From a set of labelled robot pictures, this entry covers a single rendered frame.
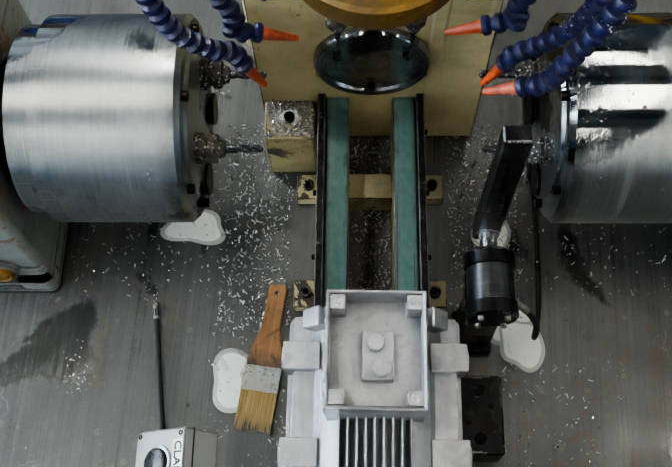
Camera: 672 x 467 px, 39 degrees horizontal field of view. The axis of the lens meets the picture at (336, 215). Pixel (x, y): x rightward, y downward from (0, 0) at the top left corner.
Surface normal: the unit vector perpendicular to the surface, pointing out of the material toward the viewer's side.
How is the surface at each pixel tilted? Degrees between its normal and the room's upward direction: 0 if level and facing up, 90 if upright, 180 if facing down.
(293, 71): 90
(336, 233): 0
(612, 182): 62
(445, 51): 90
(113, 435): 0
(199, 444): 56
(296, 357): 0
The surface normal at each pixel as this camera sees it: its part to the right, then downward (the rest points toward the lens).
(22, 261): -0.01, 0.92
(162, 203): -0.02, 0.81
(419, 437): 0.56, -0.30
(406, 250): -0.02, -0.38
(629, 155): -0.02, 0.41
